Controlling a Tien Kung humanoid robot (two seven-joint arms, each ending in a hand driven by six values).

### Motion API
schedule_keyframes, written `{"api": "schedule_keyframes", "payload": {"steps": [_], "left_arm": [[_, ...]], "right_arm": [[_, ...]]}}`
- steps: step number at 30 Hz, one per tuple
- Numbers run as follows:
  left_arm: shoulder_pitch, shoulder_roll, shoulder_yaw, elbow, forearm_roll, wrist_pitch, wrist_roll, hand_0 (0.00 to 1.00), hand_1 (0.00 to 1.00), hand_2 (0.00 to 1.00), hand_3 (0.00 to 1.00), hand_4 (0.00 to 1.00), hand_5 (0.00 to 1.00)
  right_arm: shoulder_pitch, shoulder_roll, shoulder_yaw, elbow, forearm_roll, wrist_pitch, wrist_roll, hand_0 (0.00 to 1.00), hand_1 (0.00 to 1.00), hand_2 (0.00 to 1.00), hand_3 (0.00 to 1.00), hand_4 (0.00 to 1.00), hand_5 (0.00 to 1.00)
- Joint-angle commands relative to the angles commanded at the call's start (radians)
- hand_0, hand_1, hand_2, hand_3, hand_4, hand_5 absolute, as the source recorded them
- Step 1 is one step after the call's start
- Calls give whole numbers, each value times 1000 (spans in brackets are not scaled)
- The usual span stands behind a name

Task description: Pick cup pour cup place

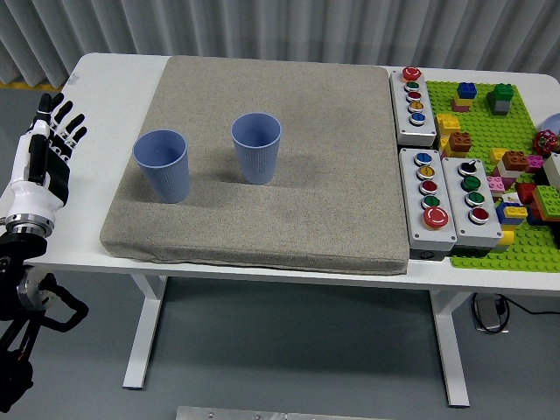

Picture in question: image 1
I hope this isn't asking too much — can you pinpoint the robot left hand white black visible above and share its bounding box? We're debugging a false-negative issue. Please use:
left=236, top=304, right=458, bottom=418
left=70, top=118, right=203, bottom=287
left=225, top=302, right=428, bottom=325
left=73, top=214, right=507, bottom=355
left=7, top=92, right=88, bottom=218

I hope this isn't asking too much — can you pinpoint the blue ribbed plastic cup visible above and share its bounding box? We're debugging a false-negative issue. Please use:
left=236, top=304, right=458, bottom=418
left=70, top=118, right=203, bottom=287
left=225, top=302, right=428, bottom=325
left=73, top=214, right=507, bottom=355
left=132, top=129, right=191, bottom=205
left=230, top=112, right=283, bottom=186

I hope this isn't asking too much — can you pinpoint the yellow black floor tape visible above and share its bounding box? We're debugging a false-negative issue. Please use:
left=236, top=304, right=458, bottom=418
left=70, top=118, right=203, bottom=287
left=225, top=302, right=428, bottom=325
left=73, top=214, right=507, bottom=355
left=0, top=80, right=60, bottom=92

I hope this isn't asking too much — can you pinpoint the white table leg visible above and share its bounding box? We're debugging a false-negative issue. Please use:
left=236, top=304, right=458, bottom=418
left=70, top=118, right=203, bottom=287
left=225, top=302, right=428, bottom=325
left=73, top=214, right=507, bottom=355
left=428, top=290, right=473, bottom=408
left=122, top=274, right=168, bottom=390

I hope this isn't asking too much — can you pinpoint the grey-brown fabric mat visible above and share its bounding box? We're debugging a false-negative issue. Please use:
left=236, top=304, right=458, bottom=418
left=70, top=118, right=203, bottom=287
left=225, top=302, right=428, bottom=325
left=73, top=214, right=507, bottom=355
left=99, top=55, right=411, bottom=277

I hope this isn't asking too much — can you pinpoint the grey pleated curtain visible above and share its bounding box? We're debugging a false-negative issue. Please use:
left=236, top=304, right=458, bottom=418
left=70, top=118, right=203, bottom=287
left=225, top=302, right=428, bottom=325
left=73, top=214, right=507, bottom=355
left=0, top=0, right=560, bottom=91

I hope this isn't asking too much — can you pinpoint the grey five-button control box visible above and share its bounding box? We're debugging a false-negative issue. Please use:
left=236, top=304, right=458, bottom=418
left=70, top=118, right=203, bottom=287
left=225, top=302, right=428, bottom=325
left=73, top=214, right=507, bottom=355
left=398, top=147, right=459, bottom=260
left=388, top=66, right=438, bottom=148

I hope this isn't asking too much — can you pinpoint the brown toy brick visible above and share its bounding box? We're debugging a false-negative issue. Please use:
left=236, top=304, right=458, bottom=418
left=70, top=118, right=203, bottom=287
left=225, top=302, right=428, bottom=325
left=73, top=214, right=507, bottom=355
left=446, top=130, right=474, bottom=158
left=501, top=150, right=530, bottom=172

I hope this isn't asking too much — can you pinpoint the green toy brick baseplate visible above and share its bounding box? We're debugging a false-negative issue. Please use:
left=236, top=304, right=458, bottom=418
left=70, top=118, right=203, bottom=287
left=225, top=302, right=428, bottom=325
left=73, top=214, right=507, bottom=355
left=424, top=80, right=560, bottom=273

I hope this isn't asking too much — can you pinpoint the grey control box black knob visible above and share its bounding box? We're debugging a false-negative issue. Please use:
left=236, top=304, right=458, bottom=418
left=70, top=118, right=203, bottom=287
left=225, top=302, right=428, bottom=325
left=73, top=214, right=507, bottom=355
left=440, top=156, right=503, bottom=257

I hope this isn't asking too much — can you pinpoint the grey power adapter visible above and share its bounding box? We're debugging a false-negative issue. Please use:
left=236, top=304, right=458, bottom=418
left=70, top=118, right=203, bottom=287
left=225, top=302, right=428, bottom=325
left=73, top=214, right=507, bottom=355
left=475, top=297, right=502, bottom=332

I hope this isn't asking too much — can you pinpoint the blue and yellow toy brick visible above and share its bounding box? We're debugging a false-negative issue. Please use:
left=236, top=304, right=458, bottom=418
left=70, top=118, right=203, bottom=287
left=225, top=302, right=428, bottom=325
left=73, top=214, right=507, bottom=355
left=496, top=201, right=529, bottom=227

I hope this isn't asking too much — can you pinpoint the red toy brick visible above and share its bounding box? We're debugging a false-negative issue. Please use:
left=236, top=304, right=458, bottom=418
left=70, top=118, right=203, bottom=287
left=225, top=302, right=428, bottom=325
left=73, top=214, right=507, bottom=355
left=514, top=182, right=540, bottom=206

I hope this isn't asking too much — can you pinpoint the large green toy brick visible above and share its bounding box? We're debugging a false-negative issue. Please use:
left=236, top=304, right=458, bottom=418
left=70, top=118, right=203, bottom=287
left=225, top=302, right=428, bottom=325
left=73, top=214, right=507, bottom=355
left=529, top=184, right=560, bottom=220

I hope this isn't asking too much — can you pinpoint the white box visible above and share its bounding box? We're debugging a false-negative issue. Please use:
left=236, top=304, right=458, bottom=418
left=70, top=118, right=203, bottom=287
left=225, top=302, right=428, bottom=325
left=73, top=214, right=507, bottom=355
left=542, top=151, right=560, bottom=187

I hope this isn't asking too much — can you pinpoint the black power cable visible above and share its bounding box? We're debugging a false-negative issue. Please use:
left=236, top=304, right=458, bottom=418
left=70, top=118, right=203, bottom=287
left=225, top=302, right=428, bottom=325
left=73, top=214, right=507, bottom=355
left=471, top=291, right=560, bottom=336

